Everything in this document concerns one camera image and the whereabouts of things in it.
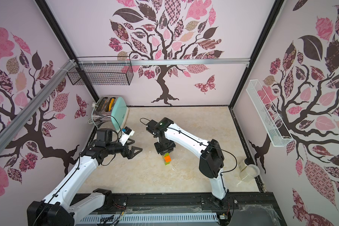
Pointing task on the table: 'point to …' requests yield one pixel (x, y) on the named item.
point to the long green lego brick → (166, 163)
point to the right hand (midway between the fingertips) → (166, 154)
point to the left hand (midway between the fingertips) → (135, 148)
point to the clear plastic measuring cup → (248, 172)
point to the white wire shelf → (276, 128)
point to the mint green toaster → (113, 109)
